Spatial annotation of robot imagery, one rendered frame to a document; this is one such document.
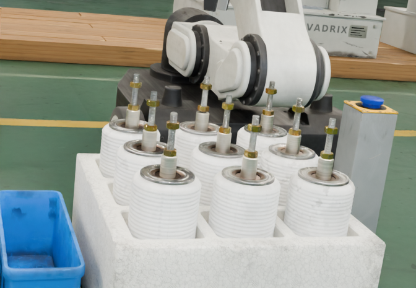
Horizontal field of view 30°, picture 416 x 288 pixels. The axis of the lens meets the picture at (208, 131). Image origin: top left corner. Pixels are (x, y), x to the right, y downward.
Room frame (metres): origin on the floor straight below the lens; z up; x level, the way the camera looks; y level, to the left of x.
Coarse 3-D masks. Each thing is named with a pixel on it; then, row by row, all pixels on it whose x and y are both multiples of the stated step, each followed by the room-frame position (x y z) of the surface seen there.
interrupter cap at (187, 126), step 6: (180, 126) 1.25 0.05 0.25; (186, 126) 1.26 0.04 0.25; (192, 126) 1.27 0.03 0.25; (210, 126) 1.28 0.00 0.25; (216, 126) 1.28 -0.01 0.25; (186, 132) 1.23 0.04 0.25; (192, 132) 1.23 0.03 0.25; (198, 132) 1.23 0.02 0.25; (204, 132) 1.24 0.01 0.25; (210, 132) 1.24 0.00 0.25; (216, 132) 1.25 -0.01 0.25
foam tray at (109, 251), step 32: (96, 160) 1.25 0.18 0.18; (96, 192) 1.09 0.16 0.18; (96, 224) 1.05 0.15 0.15; (352, 224) 1.09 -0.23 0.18; (96, 256) 1.03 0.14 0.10; (128, 256) 0.91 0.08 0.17; (160, 256) 0.92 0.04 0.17; (192, 256) 0.94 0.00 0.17; (224, 256) 0.95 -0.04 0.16; (256, 256) 0.97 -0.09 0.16; (288, 256) 0.98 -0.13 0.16; (320, 256) 1.00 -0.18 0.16; (352, 256) 1.01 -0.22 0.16
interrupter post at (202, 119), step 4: (196, 112) 1.26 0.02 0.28; (208, 112) 1.27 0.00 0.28; (196, 116) 1.26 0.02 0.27; (200, 116) 1.25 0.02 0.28; (204, 116) 1.25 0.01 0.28; (208, 116) 1.26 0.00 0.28; (196, 120) 1.26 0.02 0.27; (200, 120) 1.25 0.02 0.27; (204, 120) 1.25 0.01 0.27; (208, 120) 1.26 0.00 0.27; (196, 124) 1.26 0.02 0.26; (200, 124) 1.25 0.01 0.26; (204, 124) 1.25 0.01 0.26; (196, 128) 1.25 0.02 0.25; (200, 128) 1.25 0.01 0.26; (204, 128) 1.25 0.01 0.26
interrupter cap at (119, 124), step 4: (116, 120) 1.24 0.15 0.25; (120, 120) 1.25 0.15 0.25; (124, 120) 1.25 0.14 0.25; (140, 120) 1.26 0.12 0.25; (112, 124) 1.21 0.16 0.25; (116, 124) 1.22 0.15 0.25; (120, 124) 1.22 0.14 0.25; (124, 124) 1.23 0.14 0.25; (140, 124) 1.24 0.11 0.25; (112, 128) 1.20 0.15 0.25; (116, 128) 1.19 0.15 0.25; (120, 128) 1.20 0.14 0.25; (124, 128) 1.20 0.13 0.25; (140, 128) 1.22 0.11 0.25; (124, 132) 1.19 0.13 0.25; (128, 132) 1.19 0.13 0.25; (132, 132) 1.19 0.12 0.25; (136, 132) 1.19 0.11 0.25; (140, 132) 1.19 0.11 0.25
